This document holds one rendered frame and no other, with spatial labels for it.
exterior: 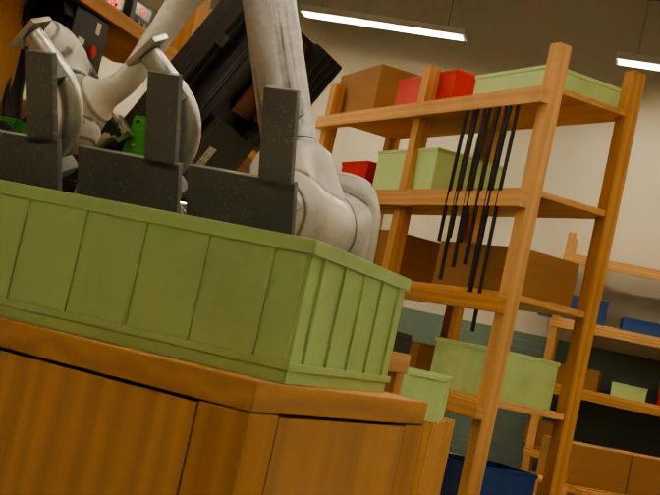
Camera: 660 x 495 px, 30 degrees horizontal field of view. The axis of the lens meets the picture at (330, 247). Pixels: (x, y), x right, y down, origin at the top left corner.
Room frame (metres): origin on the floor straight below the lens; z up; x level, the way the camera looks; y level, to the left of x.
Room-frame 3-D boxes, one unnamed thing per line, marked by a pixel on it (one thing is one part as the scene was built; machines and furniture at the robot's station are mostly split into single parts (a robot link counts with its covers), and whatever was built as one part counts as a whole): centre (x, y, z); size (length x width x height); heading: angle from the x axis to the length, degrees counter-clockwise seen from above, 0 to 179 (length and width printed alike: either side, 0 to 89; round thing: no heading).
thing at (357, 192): (2.37, 0.00, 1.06); 0.18 x 0.16 x 0.22; 159
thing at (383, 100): (6.35, -0.48, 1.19); 2.30 x 0.55 x 2.39; 27
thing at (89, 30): (2.99, 0.74, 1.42); 0.17 x 0.12 x 0.15; 163
